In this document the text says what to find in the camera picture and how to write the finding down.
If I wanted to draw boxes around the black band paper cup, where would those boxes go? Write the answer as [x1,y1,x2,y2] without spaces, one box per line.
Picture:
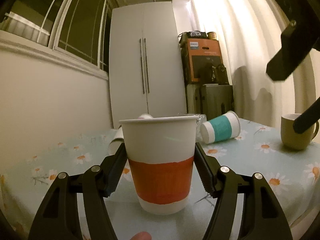
[108,126,124,155]

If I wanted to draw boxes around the pink band paper cup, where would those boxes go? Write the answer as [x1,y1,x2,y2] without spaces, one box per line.
[138,113,153,119]

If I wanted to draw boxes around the window with white frame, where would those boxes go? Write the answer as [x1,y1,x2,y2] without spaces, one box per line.
[1,0,118,80]

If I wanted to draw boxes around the red band paper cup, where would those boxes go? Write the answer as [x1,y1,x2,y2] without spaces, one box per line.
[120,116,197,215]

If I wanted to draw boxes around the white double door wardrobe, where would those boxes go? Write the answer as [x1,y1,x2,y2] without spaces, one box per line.
[109,2,187,128]

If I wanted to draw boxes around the teal band paper cup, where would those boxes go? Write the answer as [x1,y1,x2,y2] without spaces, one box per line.
[200,111,241,144]

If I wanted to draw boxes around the black bag on box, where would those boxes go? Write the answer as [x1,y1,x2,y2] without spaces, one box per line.
[178,30,207,46]

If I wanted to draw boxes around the cream curtain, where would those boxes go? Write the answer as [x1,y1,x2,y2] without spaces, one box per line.
[172,0,320,136]

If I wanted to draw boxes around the black handbag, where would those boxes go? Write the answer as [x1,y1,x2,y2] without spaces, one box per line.
[199,64,229,85]

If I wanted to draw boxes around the fingertip at bottom edge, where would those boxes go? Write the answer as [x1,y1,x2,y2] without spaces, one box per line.
[130,231,152,240]

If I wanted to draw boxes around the beige ceramic mug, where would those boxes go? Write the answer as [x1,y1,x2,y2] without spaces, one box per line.
[280,113,320,151]

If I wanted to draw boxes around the orange cardboard appliance box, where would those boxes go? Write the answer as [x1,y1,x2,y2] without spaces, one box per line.
[180,38,223,85]

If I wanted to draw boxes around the daisy print blue tablecloth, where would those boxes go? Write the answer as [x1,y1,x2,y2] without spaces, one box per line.
[1,119,319,239]

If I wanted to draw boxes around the small tin on box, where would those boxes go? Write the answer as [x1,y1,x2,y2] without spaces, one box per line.
[207,31,217,40]

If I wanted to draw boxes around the grey suitcase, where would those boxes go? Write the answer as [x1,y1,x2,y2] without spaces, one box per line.
[185,83,234,119]

